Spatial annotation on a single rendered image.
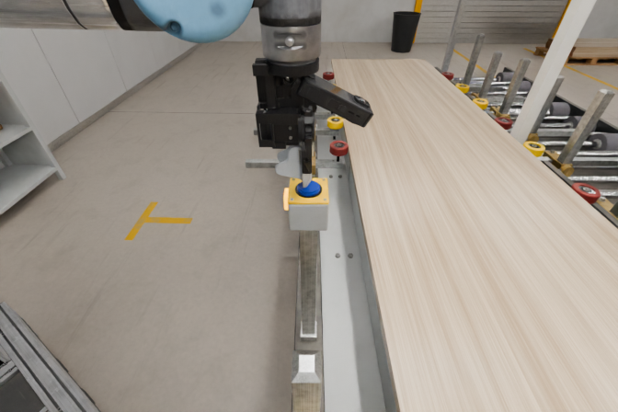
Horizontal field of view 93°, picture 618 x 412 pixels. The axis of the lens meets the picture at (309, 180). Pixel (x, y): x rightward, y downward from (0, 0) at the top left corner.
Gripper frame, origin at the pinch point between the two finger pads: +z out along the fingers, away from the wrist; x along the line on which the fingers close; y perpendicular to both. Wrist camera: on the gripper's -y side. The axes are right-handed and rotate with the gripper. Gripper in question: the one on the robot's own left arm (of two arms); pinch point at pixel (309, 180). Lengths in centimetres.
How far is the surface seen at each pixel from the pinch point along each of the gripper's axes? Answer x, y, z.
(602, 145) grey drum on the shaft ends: -87, -144, 44
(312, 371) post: 26.8, -0.6, 7.0
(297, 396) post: 27.8, 1.2, 12.1
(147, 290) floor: -57, 96, 124
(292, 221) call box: 3.5, 2.8, 6.4
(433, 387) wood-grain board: 19.6, -23.5, 34.1
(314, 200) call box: 3.1, -0.9, 2.0
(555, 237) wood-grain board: -18, -71, 34
